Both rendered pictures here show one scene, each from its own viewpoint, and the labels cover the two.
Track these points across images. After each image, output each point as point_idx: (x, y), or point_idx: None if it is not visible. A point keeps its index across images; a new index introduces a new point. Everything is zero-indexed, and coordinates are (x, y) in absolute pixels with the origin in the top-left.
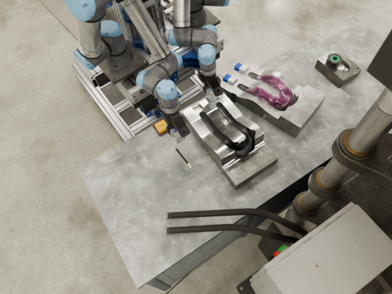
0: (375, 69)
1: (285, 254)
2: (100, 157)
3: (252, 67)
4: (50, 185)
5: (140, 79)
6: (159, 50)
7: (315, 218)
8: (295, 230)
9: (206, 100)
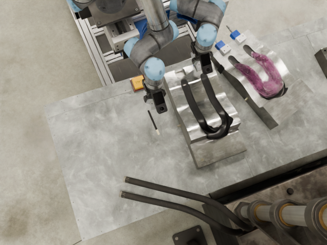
0: None
1: None
2: (68, 100)
3: (250, 39)
4: (11, 93)
5: (128, 47)
6: (156, 22)
7: (264, 229)
8: (242, 228)
9: (191, 67)
